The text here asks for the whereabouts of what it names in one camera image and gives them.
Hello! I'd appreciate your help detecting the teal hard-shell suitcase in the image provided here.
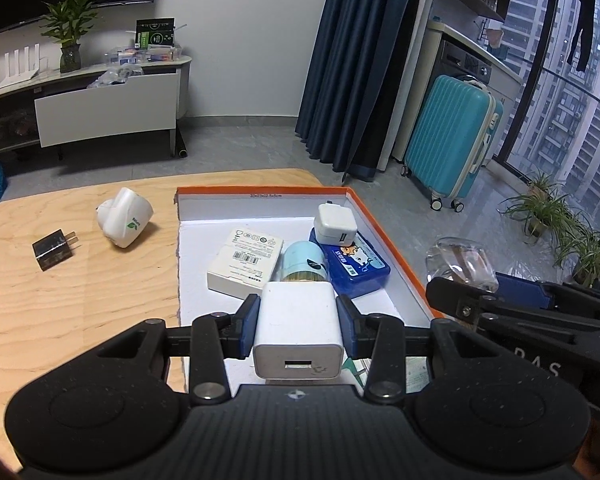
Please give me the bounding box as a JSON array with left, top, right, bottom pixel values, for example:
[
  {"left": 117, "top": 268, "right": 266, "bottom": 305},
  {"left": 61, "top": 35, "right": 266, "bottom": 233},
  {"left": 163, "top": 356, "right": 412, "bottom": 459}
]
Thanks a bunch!
[{"left": 402, "top": 75, "right": 504, "bottom": 212}]

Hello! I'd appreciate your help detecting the toothpick jar teal lid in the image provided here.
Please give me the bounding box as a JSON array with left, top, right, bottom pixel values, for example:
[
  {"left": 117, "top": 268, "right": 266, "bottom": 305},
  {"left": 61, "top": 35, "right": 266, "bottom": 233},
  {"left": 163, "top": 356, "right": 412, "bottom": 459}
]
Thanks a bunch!
[{"left": 279, "top": 240, "right": 328, "bottom": 282}]

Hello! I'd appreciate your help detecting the green white carton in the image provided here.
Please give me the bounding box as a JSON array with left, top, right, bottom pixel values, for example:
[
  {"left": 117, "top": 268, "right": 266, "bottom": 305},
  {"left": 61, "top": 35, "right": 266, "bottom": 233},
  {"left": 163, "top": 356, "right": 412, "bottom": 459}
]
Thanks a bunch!
[{"left": 341, "top": 356, "right": 430, "bottom": 394}]

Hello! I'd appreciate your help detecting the dark blue curtain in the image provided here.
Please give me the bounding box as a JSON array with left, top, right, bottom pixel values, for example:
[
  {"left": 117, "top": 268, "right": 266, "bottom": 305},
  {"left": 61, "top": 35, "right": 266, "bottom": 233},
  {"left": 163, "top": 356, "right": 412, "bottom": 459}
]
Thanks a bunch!
[{"left": 294, "top": 0, "right": 419, "bottom": 181}]

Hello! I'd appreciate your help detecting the small white folding-plug charger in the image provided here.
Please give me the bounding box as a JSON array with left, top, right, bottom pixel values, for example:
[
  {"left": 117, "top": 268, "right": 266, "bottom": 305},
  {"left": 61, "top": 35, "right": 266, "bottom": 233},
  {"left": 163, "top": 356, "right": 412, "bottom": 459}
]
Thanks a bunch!
[{"left": 314, "top": 203, "right": 358, "bottom": 246}]

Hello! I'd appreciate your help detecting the potted bamboo in dark vase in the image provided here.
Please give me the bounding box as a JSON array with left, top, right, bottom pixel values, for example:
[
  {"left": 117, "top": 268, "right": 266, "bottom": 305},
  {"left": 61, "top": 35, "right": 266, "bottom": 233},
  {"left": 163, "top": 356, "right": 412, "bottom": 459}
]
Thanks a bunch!
[{"left": 41, "top": 0, "right": 98, "bottom": 74}]

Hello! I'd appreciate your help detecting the white USB charger block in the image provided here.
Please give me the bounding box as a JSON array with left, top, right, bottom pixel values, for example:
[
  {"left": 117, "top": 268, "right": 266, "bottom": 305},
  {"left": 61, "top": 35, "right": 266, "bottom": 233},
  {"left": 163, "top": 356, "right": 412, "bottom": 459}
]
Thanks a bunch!
[{"left": 252, "top": 282, "right": 344, "bottom": 382}]

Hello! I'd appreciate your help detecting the washing machine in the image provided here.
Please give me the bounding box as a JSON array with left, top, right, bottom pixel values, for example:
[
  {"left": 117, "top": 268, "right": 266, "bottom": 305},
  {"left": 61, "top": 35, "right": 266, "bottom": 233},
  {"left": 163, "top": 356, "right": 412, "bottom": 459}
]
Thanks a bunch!
[{"left": 434, "top": 40, "right": 492, "bottom": 84}]

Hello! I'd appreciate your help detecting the spider plant on floor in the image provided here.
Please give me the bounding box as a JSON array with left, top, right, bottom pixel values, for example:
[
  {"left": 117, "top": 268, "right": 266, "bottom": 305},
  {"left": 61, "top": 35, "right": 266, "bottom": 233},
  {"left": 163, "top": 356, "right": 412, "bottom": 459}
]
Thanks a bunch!
[{"left": 498, "top": 172, "right": 600, "bottom": 291}]

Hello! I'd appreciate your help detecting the white four-antenna router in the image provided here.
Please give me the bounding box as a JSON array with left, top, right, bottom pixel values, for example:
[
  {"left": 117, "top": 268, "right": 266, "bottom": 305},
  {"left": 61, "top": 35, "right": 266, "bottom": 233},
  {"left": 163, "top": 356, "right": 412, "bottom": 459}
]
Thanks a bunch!
[{"left": 0, "top": 44, "right": 40, "bottom": 89}]

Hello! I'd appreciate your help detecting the white plug-in device leaf logo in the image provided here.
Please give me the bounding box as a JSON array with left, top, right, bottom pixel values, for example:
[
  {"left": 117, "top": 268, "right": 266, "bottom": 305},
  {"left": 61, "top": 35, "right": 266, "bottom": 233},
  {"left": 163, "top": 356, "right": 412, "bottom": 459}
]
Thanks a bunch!
[{"left": 96, "top": 188, "right": 154, "bottom": 249}]

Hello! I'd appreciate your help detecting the white flat product box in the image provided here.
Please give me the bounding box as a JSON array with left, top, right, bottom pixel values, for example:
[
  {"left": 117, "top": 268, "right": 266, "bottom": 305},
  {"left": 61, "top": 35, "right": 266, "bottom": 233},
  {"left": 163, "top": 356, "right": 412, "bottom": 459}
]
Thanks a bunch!
[{"left": 207, "top": 228, "right": 284, "bottom": 299}]

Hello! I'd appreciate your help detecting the clear plastic case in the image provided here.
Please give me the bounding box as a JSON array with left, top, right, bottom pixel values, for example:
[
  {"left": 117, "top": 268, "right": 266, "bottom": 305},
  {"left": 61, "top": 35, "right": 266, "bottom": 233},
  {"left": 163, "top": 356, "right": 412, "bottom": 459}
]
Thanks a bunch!
[{"left": 425, "top": 237, "right": 498, "bottom": 292}]

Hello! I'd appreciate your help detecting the orange-rimmed white box lid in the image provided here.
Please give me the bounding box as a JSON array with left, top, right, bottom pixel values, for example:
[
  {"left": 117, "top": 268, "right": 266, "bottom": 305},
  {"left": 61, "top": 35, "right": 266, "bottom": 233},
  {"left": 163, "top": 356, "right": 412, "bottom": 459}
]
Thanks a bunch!
[{"left": 173, "top": 185, "right": 447, "bottom": 396}]

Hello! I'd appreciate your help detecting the white TV cabinet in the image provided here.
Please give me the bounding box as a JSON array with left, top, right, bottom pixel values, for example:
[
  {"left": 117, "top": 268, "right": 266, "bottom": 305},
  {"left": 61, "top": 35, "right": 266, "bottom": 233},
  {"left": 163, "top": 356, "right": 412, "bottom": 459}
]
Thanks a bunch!
[{"left": 0, "top": 55, "right": 192, "bottom": 157}]

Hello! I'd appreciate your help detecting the black green display card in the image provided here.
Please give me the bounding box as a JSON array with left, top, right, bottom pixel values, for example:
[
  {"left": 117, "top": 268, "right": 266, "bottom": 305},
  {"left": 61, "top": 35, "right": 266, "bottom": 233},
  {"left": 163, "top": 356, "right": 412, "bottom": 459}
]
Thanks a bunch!
[{"left": 134, "top": 18, "right": 175, "bottom": 50}]

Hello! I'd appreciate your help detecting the black USB charger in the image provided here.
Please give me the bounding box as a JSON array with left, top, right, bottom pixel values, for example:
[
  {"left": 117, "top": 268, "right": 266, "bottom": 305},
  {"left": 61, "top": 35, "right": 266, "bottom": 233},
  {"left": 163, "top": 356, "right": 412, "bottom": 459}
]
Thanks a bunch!
[{"left": 32, "top": 230, "right": 79, "bottom": 271}]

